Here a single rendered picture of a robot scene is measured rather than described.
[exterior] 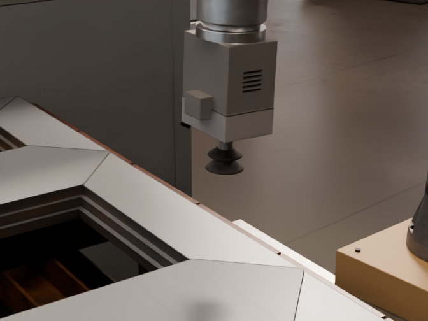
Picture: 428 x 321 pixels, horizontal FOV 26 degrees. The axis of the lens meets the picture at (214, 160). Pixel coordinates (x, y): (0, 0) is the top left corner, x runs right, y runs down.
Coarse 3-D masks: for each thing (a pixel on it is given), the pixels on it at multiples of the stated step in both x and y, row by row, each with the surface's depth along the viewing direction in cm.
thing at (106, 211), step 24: (0, 144) 146; (72, 192) 124; (0, 216) 119; (24, 216) 120; (48, 216) 122; (72, 216) 124; (96, 216) 121; (120, 216) 117; (120, 240) 115; (144, 240) 112; (144, 264) 111; (168, 264) 107
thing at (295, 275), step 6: (276, 270) 102; (282, 270) 102; (288, 270) 102; (294, 270) 102; (300, 270) 102; (288, 276) 101; (294, 276) 101; (300, 276) 101; (294, 282) 100; (300, 282) 100
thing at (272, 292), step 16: (224, 272) 102; (240, 272) 102; (256, 272) 102; (272, 272) 102; (240, 288) 98; (256, 288) 98; (272, 288) 98; (288, 288) 98; (256, 304) 95; (272, 304) 95; (288, 304) 95; (288, 320) 92
